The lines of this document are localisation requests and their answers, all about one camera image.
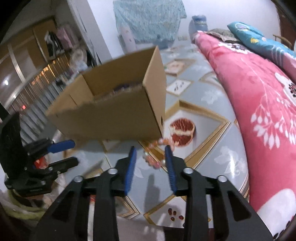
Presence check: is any brown cardboard box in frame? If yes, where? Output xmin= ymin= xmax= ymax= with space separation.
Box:
xmin=45 ymin=46 xmax=167 ymax=142

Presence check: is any grey brown fuzzy blanket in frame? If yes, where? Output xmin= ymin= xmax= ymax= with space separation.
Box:
xmin=207 ymin=28 xmax=242 ymax=43

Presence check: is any pink hanging garment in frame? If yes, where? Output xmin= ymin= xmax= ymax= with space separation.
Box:
xmin=57 ymin=25 xmax=77 ymax=50

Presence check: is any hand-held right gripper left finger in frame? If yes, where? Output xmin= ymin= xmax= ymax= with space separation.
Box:
xmin=30 ymin=146 xmax=137 ymax=241

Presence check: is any clear blue water bottle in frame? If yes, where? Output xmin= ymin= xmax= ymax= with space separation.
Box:
xmin=156 ymin=35 xmax=173 ymax=49

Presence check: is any brown wooden door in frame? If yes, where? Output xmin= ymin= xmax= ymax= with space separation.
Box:
xmin=276 ymin=0 xmax=296 ymax=47

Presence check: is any teal cartoon pillow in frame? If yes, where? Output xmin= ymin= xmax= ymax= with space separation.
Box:
xmin=227 ymin=22 xmax=296 ymax=67

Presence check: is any coral bead bracelet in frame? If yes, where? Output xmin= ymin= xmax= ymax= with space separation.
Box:
xmin=142 ymin=137 xmax=174 ymax=168

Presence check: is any white green fluffy rug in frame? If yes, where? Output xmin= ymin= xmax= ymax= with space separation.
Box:
xmin=0 ymin=190 xmax=47 ymax=220

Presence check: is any white paper roll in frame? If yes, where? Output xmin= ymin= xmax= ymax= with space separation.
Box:
xmin=118 ymin=25 xmax=137 ymax=55

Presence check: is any teal patterned wall cloth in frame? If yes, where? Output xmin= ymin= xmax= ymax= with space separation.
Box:
xmin=113 ymin=0 xmax=187 ymax=44

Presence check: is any black and white jacket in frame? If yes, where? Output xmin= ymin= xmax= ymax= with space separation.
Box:
xmin=44 ymin=31 xmax=65 ymax=57

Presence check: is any pile of pale clothes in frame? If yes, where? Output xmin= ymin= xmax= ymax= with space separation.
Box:
xmin=69 ymin=49 xmax=89 ymax=75

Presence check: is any pink floral blanket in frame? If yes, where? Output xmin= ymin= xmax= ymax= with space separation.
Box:
xmin=195 ymin=31 xmax=296 ymax=237

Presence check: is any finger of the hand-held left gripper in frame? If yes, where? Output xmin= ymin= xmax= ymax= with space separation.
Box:
xmin=46 ymin=156 xmax=78 ymax=175
xmin=24 ymin=138 xmax=75 ymax=156

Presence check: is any fruit print vinyl mat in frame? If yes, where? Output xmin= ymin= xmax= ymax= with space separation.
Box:
xmin=62 ymin=44 xmax=250 ymax=227

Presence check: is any blue water dispenser jug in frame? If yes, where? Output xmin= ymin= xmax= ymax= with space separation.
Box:
xmin=189 ymin=15 xmax=207 ymax=44

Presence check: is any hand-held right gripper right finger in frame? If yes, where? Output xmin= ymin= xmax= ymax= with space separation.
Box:
xmin=165 ymin=146 xmax=273 ymax=241

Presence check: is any metal stair railing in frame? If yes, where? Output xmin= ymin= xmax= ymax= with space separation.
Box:
xmin=0 ymin=56 xmax=77 ymax=139

